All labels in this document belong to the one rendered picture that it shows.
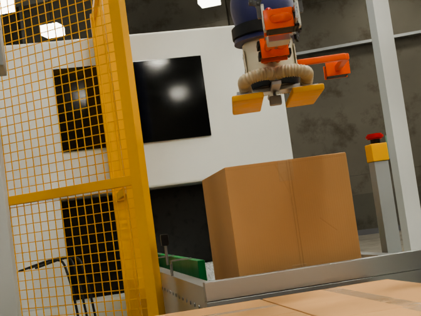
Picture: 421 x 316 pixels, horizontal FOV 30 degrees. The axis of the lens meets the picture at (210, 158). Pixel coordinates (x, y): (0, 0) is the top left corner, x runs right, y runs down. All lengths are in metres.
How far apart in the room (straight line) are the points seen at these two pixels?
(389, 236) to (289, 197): 0.74
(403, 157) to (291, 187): 3.21
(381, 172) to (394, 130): 2.54
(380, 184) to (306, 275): 0.80
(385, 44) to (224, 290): 3.64
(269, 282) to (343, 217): 0.34
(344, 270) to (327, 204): 0.22
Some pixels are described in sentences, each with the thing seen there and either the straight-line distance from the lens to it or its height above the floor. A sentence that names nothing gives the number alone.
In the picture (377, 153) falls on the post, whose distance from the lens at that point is 3.14.
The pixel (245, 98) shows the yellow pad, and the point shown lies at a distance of 2.45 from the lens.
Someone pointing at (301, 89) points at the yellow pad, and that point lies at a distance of 2.47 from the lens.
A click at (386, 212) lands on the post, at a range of 3.14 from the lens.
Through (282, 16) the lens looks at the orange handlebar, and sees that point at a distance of 2.00.
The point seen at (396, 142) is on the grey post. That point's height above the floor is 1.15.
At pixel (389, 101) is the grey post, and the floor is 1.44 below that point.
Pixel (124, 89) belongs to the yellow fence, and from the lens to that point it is 3.16.
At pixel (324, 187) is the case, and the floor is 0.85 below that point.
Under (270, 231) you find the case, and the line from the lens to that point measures 2.49.
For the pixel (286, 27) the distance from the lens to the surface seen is 2.03.
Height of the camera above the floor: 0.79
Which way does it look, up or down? 4 degrees up
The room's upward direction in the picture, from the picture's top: 8 degrees counter-clockwise
